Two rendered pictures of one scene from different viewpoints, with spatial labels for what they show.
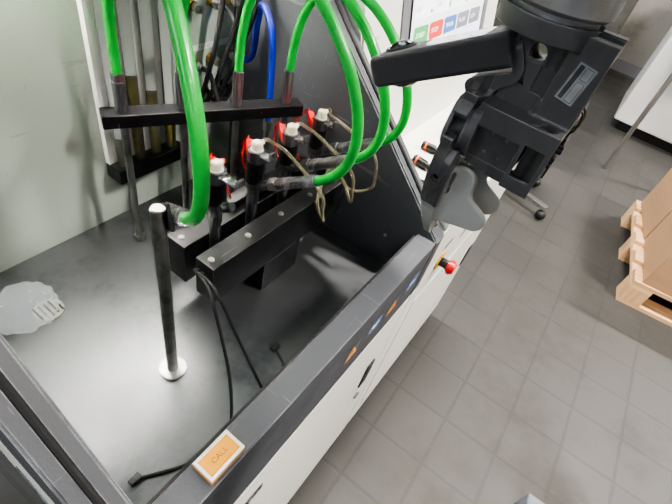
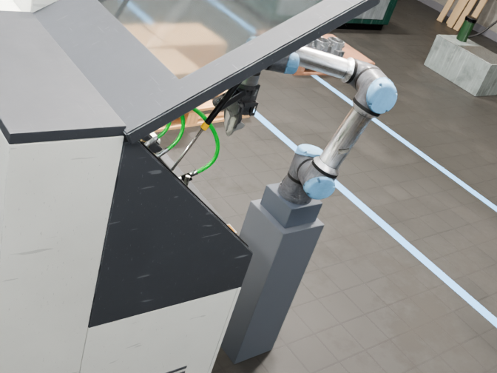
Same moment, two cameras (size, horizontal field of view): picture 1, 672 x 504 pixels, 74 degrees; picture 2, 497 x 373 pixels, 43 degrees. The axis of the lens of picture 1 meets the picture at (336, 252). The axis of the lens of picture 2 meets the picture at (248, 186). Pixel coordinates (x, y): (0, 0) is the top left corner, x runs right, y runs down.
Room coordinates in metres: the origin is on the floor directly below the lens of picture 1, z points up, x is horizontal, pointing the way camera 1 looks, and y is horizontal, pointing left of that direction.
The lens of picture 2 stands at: (-0.49, 1.74, 2.24)
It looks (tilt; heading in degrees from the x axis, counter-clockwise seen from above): 31 degrees down; 291
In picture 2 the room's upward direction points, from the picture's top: 18 degrees clockwise
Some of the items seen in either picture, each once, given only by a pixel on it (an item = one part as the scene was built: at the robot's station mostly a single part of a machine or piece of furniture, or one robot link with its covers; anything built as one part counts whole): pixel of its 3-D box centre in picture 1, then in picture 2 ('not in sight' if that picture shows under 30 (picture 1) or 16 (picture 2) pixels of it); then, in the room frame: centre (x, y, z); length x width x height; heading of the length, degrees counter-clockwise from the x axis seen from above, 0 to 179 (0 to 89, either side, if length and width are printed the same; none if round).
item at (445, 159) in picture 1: (450, 158); (236, 116); (0.34, -0.07, 1.30); 0.05 x 0.02 x 0.09; 155
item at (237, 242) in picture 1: (263, 235); not in sight; (0.59, 0.14, 0.91); 0.34 x 0.10 x 0.15; 155
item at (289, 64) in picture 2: not in sight; (280, 59); (0.29, -0.18, 1.52); 0.11 x 0.11 x 0.08; 43
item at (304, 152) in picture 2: not in sight; (307, 162); (0.15, -0.46, 1.07); 0.13 x 0.12 x 0.14; 133
